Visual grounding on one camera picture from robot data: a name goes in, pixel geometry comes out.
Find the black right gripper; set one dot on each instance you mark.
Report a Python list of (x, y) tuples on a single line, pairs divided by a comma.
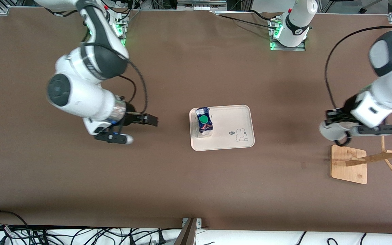
[(135, 118)]

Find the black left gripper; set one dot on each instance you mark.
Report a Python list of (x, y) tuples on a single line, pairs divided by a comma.
[(346, 111)]

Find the blue milk carton green cap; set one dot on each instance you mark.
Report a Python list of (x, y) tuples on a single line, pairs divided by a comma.
[(203, 122)]

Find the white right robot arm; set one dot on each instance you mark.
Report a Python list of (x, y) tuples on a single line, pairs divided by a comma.
[(83, 92)]

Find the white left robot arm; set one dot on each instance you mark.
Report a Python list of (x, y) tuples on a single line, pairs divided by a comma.
[(386, 88)]

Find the wooden cup rack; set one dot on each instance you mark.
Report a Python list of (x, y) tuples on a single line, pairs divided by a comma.
[(347, 168)]

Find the cream rabbit print tray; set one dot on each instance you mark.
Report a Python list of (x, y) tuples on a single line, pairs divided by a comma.
[(226, 119)]

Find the grey aluminium strut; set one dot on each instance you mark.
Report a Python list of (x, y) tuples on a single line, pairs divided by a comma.
[(186, 234)]

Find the white power strip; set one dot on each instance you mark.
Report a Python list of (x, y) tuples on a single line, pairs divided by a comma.
[(201, 4)]

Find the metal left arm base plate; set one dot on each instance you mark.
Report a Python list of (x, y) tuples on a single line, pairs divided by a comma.
[(286, 48)]

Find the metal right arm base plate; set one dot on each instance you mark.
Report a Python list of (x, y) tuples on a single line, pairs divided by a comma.
[(124, 41)]

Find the metal strut bracket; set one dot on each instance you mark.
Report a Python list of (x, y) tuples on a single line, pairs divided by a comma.
[(199, 223)]

